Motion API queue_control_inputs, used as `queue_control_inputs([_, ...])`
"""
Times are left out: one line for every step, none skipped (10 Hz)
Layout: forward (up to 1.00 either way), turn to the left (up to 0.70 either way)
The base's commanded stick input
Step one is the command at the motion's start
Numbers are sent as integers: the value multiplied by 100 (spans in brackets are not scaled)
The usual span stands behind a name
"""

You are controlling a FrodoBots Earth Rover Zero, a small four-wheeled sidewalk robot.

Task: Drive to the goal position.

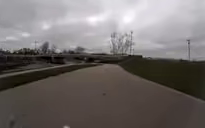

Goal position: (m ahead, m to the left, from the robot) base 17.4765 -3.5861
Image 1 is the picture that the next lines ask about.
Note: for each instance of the concrete road bridge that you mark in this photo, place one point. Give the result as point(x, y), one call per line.
point(58, 59)

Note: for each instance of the robot's own part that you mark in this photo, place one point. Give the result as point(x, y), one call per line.
point(66, 126)

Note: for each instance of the distant row of trees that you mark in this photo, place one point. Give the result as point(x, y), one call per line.
point(45, 48)

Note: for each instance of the group of bare trees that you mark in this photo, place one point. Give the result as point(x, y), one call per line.
point(115, 45)

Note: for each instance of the grey concrete path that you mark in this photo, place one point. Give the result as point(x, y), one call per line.
point(96, 96)

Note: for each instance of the grassy bank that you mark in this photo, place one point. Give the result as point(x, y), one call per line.
point(170, 75)

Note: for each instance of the utility pole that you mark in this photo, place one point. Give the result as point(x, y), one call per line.
point(188, 50)

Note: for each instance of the dark grass strip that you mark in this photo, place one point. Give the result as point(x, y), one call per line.
point(26, 78)

